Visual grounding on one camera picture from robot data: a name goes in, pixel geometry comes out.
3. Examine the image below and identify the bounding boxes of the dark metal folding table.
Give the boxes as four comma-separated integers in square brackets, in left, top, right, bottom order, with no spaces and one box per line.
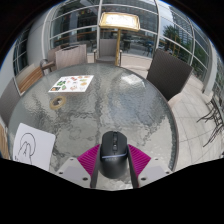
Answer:
[196,93,224,148]

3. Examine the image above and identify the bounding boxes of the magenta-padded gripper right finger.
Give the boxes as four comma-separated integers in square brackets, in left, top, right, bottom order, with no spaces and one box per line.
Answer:
[127,143,173,189]

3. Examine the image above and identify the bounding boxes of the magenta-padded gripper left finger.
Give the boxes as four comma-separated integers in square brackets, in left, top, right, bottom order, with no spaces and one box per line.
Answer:
[55,143,102,190]

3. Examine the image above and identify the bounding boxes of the grey wicker armchair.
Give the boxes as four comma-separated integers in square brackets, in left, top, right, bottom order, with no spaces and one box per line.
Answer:
[54,44,88,70]
[93,38,124,65]
[39,46,63,73]

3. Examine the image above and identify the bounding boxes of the white mouse pad with drawing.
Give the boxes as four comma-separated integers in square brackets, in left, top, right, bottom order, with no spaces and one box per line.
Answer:
[13,122,57,172]

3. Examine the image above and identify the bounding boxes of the dark brown wicker chair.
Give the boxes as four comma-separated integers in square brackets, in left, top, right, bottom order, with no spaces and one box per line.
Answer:
[145,48,194,108]
[0,78,22,126]

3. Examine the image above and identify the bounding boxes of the gold framed sign stand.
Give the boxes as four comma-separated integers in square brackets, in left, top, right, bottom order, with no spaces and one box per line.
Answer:
[98,12,141,67]

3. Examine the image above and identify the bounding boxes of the colourful printed menu card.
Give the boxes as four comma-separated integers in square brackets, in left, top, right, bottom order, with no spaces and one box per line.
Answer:
[48,74,95,93]

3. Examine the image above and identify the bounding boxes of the black computer mouse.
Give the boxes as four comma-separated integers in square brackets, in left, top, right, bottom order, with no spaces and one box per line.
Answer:
[99,130,130,180]

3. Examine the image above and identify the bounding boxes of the wooden slat bench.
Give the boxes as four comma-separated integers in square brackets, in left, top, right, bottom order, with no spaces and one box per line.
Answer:
[15,63,45,94]
[0,124,10,159]

